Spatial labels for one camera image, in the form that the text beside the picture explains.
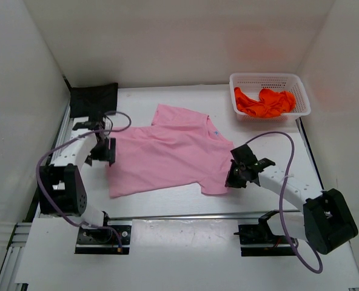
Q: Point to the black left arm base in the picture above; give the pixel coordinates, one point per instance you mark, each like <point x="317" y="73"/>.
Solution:
<point x="91" y="241"/>

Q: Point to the orange t shirt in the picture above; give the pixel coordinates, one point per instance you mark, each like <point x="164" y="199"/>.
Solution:
<point x="271" y="104"/>

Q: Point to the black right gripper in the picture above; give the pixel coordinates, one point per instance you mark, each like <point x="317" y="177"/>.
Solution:
<point x="231" y="181"/>

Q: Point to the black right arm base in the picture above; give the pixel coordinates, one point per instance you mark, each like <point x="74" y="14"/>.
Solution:
<point x="256" y="240"/>

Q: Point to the black t shirt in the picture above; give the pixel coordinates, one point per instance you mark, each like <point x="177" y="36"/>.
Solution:
<point x="85" y="101"/>

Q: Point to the pink t shirt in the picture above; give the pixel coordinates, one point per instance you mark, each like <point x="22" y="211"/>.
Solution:
<point x="180" y="147"/>

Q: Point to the white plastic laundry basket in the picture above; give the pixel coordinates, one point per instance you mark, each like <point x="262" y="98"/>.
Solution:
<point x="252" y="83"/>

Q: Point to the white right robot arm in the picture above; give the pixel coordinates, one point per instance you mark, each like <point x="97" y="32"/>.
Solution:
<point x="323" y="218"/>

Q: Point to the aluminium table edge rail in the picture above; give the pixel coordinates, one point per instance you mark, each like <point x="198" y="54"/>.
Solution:
<point x="234" y="215"/>

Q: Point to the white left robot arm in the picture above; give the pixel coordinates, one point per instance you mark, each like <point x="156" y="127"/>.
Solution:
<point x="62" y="192"/>

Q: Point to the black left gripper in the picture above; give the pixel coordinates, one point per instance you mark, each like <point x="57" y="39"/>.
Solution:
<point x="108" y="155"/>

